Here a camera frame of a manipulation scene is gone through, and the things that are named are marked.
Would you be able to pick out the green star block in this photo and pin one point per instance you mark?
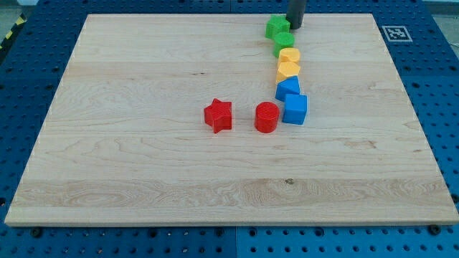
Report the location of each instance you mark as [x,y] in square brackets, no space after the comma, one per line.
[275,25]

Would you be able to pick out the yellow pentagon block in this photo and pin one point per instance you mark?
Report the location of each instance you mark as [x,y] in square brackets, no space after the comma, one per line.
[286,70]

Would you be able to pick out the blue triangle block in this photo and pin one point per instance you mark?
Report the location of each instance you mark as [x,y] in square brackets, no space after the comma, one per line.
[290,85]

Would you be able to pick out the red cylinder block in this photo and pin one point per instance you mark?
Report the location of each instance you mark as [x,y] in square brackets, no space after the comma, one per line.
[266,117]

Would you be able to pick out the yellow black hazard tape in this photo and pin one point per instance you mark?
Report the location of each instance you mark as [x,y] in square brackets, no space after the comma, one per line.
[12,34]

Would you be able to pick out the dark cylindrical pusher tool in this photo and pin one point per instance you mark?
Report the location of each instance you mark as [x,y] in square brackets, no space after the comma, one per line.
[295,12]

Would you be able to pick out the yellow heart block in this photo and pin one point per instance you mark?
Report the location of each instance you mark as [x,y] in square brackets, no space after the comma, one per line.
[289,54]

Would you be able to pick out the green cylinder block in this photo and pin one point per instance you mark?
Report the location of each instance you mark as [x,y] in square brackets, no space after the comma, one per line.
[282,40]

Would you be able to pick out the white fiducial marker tag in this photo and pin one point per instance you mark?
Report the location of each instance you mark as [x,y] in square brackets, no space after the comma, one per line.
[396,33]

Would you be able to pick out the blue cube block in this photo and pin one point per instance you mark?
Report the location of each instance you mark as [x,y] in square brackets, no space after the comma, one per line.
[295,109]

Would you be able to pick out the red star block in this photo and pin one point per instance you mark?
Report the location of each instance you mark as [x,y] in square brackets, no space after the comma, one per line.
[218,115]

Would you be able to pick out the wooden board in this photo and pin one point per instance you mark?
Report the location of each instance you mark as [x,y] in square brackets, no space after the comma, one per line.
[124,142]

